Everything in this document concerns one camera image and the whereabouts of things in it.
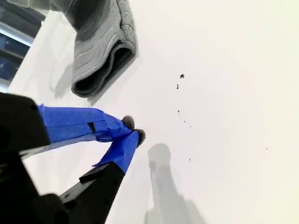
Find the grey striped towel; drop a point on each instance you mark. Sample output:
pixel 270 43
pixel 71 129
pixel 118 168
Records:
pixel 93 46

